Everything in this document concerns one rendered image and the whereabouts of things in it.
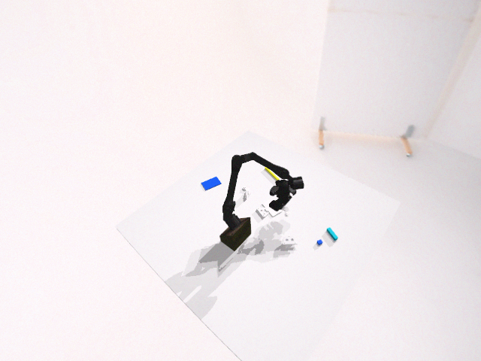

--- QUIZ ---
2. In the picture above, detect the teal rectangular block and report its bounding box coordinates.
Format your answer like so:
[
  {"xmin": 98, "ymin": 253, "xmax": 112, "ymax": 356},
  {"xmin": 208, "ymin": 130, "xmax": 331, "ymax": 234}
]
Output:
[{"xmin": 327, "ymin": 228, "xmax": 338, "ymax": 241}]

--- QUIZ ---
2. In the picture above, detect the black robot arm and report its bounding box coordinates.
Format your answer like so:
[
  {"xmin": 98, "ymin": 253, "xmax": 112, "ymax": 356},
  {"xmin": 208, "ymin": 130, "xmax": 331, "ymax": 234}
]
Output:
[{"xmin": 222, "ymin": 152, "xmax": 304, "ymax": 230}]

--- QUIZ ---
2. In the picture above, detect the blue flat rectangular plate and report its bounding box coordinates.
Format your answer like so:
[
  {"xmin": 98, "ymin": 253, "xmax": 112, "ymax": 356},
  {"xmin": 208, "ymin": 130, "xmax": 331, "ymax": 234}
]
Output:
[{"xmin": 201, "ymin": 177, "xmax": 221, "ymax": 190}]

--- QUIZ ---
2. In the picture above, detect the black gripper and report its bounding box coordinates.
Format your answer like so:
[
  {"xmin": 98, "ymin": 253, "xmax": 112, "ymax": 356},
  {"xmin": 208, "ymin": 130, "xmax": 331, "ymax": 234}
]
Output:
[{"xmin": 269, "ymin": 187, "xmax": 296, "ymax": 212}]

